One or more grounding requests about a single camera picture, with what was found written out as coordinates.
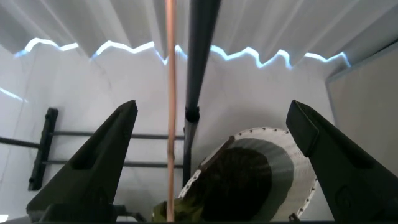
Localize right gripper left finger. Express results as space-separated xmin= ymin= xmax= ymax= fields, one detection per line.
xmin=26 ymin=99 xmax=139 ymax=220

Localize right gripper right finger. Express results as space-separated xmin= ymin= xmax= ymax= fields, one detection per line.
xmin=285 ymin=99 xmax=398 ymax=222

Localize pink clothes hanger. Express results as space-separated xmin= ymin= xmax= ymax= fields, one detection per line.
xmin=164 ymin=0 xmax=178 ymax=222

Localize white laundry basket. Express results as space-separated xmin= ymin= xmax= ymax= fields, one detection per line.
xmin=178 ymin=126 xmax=319 ymax=222

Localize black clothes rack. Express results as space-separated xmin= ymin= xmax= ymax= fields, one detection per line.
xmin=0 ymin=0 xmax=223 ymax=192

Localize green garment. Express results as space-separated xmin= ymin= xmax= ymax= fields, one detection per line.
xmin=151 ymin=197 xmax=205 ymax=222

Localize white curtain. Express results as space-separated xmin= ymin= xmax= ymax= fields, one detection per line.
xmin=0 ymin=0 xmax=398 ymax=71

